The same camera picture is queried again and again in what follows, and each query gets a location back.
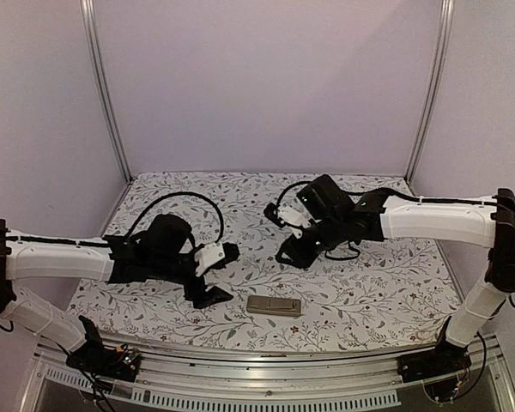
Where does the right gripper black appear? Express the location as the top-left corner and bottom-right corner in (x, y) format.
(276, 214), (345, 269)

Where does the white remote control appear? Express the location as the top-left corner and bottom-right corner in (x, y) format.
(246, 295), (301, 318)

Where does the remote battery cover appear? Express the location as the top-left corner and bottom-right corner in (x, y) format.
(267, 299), (294, 312)

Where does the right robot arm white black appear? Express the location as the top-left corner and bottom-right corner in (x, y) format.
(264, 175), (515, 374)

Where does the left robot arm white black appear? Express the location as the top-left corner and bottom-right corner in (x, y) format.
(0, 214), (239, 373)

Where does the floral patterned table mat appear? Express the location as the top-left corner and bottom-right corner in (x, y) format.
(68, 173), (460, 352)

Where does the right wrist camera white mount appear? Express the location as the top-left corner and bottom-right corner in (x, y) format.
(264, 203), (313, 239)

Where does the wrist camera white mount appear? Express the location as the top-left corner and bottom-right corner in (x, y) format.
(264, 203), (313, 239)
(193, 242), (240, 276)

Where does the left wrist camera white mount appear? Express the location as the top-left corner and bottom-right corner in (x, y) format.
(193, 242), (240, 276)

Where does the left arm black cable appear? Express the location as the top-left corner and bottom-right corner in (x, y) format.
(128, 191), (224, 248)

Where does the aluminium front rail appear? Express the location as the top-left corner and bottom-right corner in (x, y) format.
(20, 334), (515, 411)

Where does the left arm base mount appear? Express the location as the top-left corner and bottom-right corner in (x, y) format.
(66, 316), (141, 383)

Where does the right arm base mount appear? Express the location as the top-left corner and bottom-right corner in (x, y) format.
(397, 321), (471, 383)

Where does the right aluminium frame post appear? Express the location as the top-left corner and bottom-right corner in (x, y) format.
(404, 0), (455, 186)

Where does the aluminium frame post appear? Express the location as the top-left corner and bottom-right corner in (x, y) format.
(404, 0), (455, 186)
(80, 0), (133, 185)

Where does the left aluminium frame post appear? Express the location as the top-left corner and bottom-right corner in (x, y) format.
(80, 0), (133, 185)

